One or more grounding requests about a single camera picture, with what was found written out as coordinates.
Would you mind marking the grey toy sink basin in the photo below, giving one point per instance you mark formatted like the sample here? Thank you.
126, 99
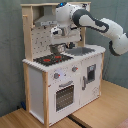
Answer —
79, 51

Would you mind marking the left red stove knob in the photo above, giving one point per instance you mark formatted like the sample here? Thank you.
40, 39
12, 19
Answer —
56, 75

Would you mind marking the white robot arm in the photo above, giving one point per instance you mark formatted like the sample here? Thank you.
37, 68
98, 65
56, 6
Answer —
71, 18

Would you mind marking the small metal cooking pot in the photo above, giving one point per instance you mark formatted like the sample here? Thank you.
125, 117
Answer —
57, 48

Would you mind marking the right red stove knob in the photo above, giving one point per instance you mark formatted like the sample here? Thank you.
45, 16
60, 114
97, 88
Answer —
74, 69

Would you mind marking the black toy faucet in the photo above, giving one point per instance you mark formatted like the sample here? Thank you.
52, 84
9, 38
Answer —
70, 45

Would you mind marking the white cabinet door with dispenser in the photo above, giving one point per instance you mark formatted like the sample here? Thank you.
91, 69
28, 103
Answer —
90, 83

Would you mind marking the toy oven door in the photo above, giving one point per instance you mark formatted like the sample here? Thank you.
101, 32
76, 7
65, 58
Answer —
62, 100

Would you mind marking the black toy stovetop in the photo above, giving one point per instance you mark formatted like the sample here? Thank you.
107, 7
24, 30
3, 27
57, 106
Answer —
52, 59

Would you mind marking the wooden toy kitchen unit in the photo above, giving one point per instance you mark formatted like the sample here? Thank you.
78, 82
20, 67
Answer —
39, 78

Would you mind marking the red stove knob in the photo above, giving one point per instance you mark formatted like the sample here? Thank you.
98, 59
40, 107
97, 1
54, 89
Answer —
56, 75
74, 69

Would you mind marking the grey range hood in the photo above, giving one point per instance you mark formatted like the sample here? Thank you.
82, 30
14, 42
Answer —
48, 17

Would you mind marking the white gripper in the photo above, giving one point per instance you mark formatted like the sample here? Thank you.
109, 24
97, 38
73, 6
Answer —
64, 35

